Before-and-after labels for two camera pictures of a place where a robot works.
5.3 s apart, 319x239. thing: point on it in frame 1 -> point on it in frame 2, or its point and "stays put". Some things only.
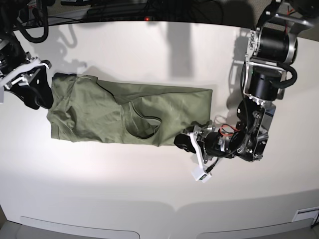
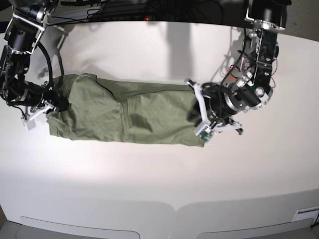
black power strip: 120,18 stays put
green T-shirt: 85,108 stays put
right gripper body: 209,142 -> 214,108
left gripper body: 22,75 -> 28,120
